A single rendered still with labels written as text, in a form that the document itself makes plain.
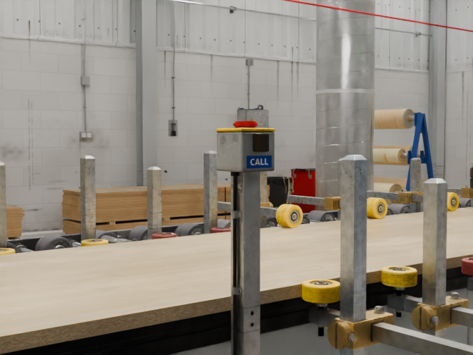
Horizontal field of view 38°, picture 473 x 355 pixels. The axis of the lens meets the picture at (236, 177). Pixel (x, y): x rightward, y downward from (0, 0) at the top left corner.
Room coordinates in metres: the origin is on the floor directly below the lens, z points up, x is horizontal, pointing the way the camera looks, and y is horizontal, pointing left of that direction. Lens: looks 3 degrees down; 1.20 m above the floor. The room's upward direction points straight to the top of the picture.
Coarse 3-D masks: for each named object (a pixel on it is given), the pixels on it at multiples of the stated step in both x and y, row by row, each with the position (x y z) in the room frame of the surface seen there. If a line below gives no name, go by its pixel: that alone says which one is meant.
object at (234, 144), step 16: (224, 128) 1.11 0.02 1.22; (240, 128) 1.08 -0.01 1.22; (256, 128) 1.09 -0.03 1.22; (272, 128) 1.11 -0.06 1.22; (224, 144) 1.11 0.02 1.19; (240, 144) 1.08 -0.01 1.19; (272, 144) 1.11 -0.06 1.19; (224, 160) 1.11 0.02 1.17; (240, 160) 1.08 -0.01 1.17; (272, 160) 1.11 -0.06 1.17
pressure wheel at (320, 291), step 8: (312, 280) 1.43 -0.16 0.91; (320, 280) 1.41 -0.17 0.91; (328, 280) 1.43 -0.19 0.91; (304, 288) 1.39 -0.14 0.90; (312, 288) 1.37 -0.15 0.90; (320, 288) 1.37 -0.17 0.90; (328, 288) 1.37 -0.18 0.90; (336, 288) 1.38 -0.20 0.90; (304, 296) 1.39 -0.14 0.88; (312, 296) 1.37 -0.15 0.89; (320, 296) 1.37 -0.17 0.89; (328, 296) 1.37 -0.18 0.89; (336, 296) 1.38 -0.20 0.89; (320, 304) 1.39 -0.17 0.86; (320, 328) 1.40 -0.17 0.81
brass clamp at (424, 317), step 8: (448, 296) 1.51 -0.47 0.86; (424, 304) 1.43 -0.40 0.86; (448, 304) 1.43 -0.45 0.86; (456, 304) 1.44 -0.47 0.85; (464, 304) 1.46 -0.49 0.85; (416, 312) 1.42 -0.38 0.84; (424, 312) 1.40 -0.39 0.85; (432, 312) 1.40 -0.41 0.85; (440, 312) 1.41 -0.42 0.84; (448, 312) 1.43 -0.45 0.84; (416, 320) 1.42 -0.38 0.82; (424, 320) 1.40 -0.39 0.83; (432, 320) 1.39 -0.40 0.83; (440, 320) 1.41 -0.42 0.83; (448, 320) 1.43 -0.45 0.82; (424, 328) 1.40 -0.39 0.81; (432, 328) 1.41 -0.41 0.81; (440, 328) 1.41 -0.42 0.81
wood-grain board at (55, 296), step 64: (0, 256) 1.77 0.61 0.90; (64, 256) 1.77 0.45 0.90; (128, 256) 1.77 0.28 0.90; (192, 256) 1.77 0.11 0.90; (320, 256) 1.77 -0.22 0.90; (384, 256) 1.76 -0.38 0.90; (448, 256) 1.76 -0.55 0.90; (0, 320) 1.13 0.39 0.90; (64, 320) 1.13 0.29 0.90; (128, 320) 1.18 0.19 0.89
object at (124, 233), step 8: (336, 216) 3.53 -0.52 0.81; (200, 224) 3.01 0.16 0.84; (120, 232) 2.77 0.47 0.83; (128, 232) 2.79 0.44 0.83; (8, 240) 2.49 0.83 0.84; (16, 240) 2.50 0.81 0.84; (24, 240) 2.52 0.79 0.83; (32, 240) 2.54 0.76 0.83; (80, 240) 2.66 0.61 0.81; (32, 248) 2.54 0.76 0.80
